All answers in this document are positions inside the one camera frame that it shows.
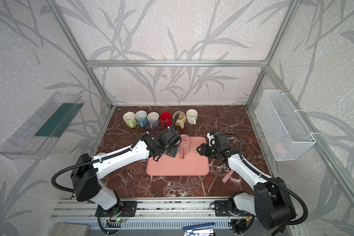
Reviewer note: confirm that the white ceramic mug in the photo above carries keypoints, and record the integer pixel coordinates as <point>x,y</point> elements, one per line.
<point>192,116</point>

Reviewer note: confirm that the cream speckled squat mug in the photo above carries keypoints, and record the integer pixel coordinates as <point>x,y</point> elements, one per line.
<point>181,121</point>

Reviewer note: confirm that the light green ceramic mug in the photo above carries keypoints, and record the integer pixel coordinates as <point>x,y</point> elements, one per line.
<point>130,119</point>

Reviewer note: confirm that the pink plastic tray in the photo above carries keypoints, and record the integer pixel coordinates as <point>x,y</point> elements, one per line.
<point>192,164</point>

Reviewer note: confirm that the white wire mesh basket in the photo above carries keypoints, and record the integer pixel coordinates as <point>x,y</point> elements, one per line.
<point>281,122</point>

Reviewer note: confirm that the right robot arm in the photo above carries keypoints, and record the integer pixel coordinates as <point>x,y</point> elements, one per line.
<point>272,202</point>

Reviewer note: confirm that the lavender ceramic mug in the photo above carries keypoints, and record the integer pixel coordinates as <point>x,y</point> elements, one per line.
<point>153,120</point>

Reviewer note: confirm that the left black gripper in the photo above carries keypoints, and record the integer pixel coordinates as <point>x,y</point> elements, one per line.
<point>175,145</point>

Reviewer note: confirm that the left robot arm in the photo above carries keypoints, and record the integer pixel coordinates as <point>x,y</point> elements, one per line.
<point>84,178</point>

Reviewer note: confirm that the pink item in basket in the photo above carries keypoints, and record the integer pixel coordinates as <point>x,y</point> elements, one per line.
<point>280,149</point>

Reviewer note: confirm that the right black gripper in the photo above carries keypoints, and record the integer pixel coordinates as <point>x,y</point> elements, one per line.
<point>204,149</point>

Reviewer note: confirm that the pink ghost pattern mug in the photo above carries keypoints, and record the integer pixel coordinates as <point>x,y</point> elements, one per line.
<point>184,146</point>

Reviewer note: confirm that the blue polka dot mug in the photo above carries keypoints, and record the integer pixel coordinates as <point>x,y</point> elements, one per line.
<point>141,117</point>

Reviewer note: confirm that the blue stapler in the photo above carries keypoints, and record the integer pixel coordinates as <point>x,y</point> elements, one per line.
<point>199,230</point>

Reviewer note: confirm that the red mug black handle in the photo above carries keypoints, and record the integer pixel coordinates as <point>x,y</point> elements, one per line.
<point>166,119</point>

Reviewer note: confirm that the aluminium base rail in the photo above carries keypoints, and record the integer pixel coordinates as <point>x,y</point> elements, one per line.
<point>156,214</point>

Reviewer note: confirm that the clear plastic wall bin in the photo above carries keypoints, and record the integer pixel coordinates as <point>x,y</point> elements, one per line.
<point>38,135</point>

